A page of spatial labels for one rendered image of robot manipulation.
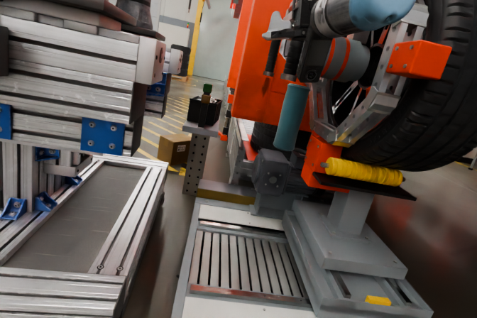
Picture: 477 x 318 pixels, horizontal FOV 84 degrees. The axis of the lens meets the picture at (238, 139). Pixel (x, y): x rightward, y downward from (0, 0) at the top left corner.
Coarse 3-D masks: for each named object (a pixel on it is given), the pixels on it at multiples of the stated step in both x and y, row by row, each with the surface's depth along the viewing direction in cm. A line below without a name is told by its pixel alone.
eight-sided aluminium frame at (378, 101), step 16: (416, 0) 65; (416, 16) 62; (400, 32) 63; (416, 32) 63; (384, 48) 67; (384, 64) 66; (320, 80) 116; (384, 80) 66; (400, 80) 66; (320, 96) 114; (368, 96) 70; (384, 96) 67; (400, 96) 67; (320, 112) 111; (352, 112) 77; (368, 112) 70; (384, 112) 70; (320, 128) 97; (336, 128) 85; (352, 128) 77; (368, 128) 77; (336, 144) 86; (352, 144) 84
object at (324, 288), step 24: (288, 216) 120; (288, 240) 114; (312, 264) 95; (312, 288) 85; (336, 288) 83; (360, 288) 88; (384, 288) 89; (408, 288) 92; (336, 312) 80; (360, 312) 80; (384, 312) 81; (408, 312) 81; (432, 312) 82
